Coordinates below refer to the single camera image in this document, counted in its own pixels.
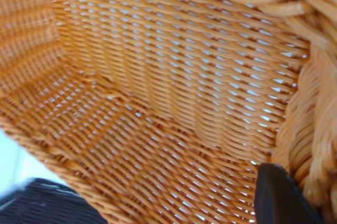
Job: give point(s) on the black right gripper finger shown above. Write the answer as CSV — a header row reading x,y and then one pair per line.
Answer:
x,y
279,197

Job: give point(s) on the orange woven wicker basket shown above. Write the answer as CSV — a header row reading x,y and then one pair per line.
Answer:
x,y
168,82

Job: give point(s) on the black woven wicker basket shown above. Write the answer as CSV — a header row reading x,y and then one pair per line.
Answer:
x,y
44,203

